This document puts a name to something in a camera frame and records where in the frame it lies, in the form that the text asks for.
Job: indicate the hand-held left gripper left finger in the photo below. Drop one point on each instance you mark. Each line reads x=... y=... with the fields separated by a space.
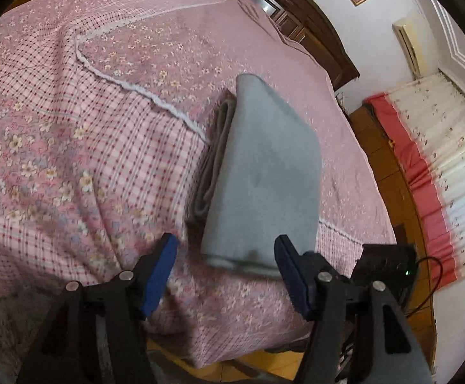
x=158 y=276

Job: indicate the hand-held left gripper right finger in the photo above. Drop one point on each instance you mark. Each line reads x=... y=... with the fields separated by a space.
x=293 y=276

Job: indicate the grey pants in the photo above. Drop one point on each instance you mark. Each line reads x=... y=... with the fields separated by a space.
x=264 y=176

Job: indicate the red and floral curtain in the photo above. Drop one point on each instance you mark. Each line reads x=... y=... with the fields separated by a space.
x=436 y=160

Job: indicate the pink floral bedspread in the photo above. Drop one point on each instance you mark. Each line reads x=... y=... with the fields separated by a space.
x=76 y=148

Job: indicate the grey fuzzy rug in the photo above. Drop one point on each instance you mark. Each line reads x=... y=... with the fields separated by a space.
x=4 y=328

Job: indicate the cream air conditioner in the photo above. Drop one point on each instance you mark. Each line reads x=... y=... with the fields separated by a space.
x=410 y=44

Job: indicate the dark wooden headboard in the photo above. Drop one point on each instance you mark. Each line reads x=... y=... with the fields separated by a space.
x=316 y=36

